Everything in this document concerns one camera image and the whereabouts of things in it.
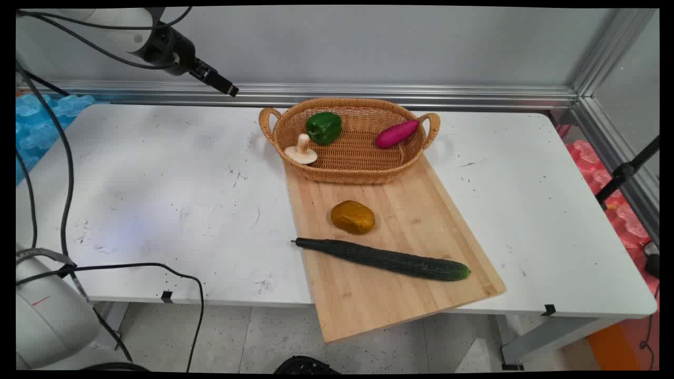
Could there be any slanted aluminium frame rail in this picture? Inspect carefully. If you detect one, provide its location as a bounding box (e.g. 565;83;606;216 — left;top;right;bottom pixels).
571;8;660;245

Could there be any long aluminium frame rail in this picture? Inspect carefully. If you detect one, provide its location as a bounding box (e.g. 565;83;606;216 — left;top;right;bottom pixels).
16;79;580;112

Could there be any woven wicker basket with handles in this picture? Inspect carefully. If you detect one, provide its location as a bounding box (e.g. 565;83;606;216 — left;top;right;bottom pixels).
258;97;441;185

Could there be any magenta sweet potato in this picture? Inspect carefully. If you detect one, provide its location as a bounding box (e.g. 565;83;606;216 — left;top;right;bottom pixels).
374;119;420;149

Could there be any black plug device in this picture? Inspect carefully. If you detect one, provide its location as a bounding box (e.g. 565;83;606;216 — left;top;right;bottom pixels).
643;241;660;280

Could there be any bamboo cutting board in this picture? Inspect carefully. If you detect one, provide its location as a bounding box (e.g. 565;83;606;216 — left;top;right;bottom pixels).
283;154;507;344

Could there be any red foam mat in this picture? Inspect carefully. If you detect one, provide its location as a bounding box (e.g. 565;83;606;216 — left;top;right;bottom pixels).
557;123;660;296

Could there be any thin black floor cable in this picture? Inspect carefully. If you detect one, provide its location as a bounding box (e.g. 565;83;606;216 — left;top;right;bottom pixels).
639;283;660;370

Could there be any blue foam mat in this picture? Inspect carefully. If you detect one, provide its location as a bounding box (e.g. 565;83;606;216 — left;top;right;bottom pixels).
16;93;96;185

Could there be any black hanging cable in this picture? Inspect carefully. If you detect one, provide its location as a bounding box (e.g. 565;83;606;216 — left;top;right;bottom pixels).
16;152;38;250

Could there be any black tripod stand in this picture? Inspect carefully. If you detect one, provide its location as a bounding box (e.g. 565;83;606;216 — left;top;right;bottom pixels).
595;135;660;212

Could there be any black round floor object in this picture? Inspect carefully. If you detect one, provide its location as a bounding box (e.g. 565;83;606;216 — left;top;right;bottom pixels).
273;355;341;374

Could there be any black velcro cable strap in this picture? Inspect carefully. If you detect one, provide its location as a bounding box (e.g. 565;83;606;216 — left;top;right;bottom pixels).
16;248;78;275

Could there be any beige mushroom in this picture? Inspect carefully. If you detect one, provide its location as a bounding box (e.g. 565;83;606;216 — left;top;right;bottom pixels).
284;133;319;165

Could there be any orange floor mat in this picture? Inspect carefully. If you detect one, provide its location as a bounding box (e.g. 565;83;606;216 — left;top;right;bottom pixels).
586;315;660;371

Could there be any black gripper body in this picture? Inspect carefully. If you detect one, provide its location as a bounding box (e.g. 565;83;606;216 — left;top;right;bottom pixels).
138;24;198;77

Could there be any black cable by frame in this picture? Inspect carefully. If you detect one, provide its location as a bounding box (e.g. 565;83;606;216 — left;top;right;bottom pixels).
20;70;70;97

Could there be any thin black looping cable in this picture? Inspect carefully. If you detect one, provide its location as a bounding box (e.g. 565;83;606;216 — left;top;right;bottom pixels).
16;262;205;372

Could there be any green bell pepper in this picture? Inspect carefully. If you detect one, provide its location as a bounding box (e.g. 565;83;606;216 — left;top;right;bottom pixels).
306;111;343;146

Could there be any yellow-brown potato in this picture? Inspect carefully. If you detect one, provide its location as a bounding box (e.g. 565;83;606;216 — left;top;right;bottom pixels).
330;200;376;235

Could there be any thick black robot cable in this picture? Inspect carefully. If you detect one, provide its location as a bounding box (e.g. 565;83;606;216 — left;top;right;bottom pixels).
16;62;133;364

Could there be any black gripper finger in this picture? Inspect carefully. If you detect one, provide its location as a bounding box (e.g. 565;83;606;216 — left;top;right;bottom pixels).
188;66;235;98
193;56;240;95

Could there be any long dark green cucumber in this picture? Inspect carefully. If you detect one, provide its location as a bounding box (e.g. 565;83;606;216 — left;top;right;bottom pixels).
291;237;472;282

